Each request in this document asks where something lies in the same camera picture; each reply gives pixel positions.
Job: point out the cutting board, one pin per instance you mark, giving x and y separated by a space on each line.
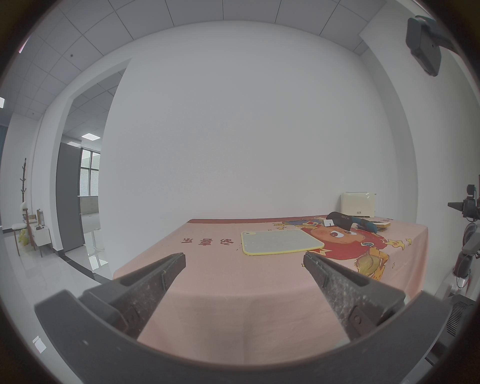
279 241

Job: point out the cream toaster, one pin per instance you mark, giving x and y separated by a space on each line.
358 204

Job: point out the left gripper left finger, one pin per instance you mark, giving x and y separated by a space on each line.
144 287

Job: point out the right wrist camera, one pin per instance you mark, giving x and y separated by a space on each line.
471 191

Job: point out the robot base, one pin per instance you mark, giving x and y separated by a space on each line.
455 318

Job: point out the white cabinet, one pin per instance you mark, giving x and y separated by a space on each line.
39 234

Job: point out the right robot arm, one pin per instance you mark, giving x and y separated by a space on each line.
470 245

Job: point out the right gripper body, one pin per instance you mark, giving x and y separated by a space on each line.
471 209

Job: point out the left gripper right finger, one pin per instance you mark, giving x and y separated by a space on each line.
345 290

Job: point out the grey door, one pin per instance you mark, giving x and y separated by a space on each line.
69 197

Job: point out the white knife rest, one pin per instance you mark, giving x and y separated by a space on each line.
329 223

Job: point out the window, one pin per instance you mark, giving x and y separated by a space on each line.
90 172

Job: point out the slice of bread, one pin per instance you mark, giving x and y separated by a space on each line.
381 223

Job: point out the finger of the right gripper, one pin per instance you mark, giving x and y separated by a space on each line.
456 205

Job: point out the wooden coat stand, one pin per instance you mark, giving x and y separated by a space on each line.
23 180

